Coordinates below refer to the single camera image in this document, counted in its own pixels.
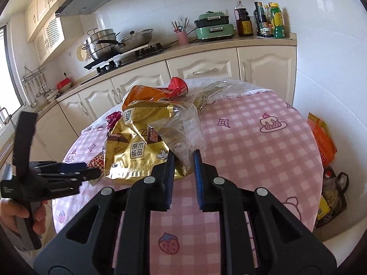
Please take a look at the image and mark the dark soy sauce bottle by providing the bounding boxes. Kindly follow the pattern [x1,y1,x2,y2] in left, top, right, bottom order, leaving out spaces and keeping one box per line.
[253,2,268,37]

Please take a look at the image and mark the clear wrapper with gold print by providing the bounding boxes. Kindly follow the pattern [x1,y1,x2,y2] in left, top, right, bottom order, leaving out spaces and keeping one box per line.
[191,81,241,115]

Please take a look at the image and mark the cream kitchen base cabinets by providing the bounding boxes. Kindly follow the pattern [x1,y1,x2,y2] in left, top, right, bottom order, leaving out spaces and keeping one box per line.
[0,44,297,161]

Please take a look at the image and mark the black shopping bag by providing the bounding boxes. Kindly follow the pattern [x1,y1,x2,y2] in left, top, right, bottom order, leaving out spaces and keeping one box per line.
[315,165,350,227]

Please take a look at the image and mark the green bottle with yellow cap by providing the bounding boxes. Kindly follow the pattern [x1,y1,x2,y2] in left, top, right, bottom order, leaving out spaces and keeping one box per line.
[270,3,286,39]

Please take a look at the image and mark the pink checked tablecloth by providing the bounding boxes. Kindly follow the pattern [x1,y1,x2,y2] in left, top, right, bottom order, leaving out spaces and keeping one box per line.
[52,87,324,275]

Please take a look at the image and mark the clear plastic bag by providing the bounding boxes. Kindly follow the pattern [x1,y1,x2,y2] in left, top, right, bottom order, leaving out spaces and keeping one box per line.
[147,103,206,175]

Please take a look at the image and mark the kitchen window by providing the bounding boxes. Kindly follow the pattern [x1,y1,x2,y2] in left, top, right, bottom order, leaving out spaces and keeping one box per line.
[0,24,23,138]

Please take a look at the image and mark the cream wall cabinets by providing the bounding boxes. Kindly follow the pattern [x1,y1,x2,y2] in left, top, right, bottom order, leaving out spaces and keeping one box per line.
[24,0,86,63]

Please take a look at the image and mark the wall rack of hanging utensils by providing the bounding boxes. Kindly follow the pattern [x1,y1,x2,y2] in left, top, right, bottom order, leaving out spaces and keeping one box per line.
[21,66,55,106]

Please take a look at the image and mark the yellow packet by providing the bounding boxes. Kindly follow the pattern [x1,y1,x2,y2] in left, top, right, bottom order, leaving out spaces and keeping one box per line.
[317,196,330,221]

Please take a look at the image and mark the orange snack bag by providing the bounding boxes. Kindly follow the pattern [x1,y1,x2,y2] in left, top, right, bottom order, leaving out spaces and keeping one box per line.
[308,113,337,167]

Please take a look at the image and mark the crushed orange soda can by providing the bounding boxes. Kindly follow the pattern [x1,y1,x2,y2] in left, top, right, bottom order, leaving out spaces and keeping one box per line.
[122,85,172,112]

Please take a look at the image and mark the black gas stove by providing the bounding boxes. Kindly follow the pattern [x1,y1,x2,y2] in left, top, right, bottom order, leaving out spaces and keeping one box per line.
[84,42,167,73]

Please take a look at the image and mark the crushed red soda can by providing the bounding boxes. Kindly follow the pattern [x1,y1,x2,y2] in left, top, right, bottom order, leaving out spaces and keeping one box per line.
[167,77,190,98]

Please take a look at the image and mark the magenta snack wrapper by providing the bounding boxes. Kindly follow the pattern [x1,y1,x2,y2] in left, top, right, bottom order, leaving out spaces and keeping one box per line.
[106,112,122,128]

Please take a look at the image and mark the red rectangular bowl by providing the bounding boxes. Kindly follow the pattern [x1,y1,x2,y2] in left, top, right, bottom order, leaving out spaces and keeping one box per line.
[56,78,73,91]

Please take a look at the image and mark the gold snack bag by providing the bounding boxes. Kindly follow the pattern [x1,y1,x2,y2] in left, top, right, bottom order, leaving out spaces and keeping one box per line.
[104,101,198,182]

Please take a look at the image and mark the clear bottle with yellow cap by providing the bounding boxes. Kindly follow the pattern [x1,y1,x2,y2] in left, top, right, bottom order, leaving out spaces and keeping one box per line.
[264,2,274,23]

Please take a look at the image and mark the green electric cooker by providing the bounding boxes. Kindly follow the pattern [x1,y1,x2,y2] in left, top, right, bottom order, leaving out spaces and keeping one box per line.
[194,11,236,42]

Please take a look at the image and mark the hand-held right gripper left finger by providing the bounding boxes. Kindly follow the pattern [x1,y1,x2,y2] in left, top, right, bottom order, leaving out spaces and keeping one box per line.
[33,149,175,275]

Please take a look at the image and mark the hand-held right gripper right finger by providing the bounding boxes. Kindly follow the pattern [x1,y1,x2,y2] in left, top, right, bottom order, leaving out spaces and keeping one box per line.
[194,150,336,275]

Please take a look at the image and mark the brown oil bottle yellow label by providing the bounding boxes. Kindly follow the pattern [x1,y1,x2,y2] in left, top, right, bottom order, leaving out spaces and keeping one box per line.
[234,0,255,37]

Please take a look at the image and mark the bundle of chopsticks and spoons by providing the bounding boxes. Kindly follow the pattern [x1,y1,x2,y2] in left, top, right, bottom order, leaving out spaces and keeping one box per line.
[171,17,190,33]

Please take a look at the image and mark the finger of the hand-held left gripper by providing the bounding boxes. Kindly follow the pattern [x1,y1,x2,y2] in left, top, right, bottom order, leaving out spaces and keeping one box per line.
[30,162,87,175]
[43,168,101,188]

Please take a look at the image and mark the beige stone countertop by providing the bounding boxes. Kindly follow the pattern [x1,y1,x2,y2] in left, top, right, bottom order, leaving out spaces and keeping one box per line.
[34,33,297,115]

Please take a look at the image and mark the person's left forearm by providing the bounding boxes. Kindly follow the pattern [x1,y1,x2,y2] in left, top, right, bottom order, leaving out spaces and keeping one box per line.
[0,229,35,267]

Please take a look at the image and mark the person's left hand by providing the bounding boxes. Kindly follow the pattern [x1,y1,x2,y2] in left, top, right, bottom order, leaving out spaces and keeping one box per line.
[0,198,48,237]

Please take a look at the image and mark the steel wok with glass lid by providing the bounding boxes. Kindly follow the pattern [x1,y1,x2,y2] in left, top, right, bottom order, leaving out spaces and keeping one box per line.
[96,29,154,53]

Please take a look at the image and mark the steel steamer pot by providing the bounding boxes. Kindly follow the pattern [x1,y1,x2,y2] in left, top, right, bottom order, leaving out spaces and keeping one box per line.
[83,28,121,61]

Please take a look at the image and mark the red checked snack wrapper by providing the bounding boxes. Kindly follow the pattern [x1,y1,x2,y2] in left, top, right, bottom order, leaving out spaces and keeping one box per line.
[87,153,105,176]

